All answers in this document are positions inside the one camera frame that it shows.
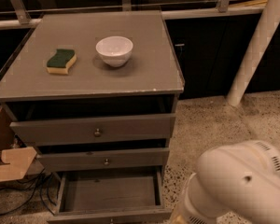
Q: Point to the grey bottom drawer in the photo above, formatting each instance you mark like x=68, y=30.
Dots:
x=111, y=196

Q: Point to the grey drawer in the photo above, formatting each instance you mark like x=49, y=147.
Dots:
x=94, y=130
x=96, y=160
x=111, y=196

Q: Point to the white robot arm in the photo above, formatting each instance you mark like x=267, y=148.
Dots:
x=243, y=178

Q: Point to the grey wooden drawer cabinet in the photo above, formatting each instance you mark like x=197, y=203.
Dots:
x=149, y=83

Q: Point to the grey middle drawer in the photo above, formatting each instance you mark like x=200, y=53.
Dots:
x=96, y=160

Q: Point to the grey top drawer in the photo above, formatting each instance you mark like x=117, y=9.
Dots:
x=94, y=130

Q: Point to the white ceramic bowl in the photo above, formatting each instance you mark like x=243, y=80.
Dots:
x=115, y=50

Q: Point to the dark low cabinet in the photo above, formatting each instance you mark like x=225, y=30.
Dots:
x=210, y=51

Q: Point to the green yellow sponge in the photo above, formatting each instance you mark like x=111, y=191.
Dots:
x=61, y=62

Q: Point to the plywood box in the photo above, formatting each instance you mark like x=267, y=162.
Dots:
x=14, y=162

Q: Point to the white diagonal pillar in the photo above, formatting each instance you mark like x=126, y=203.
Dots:
x=267, y=25

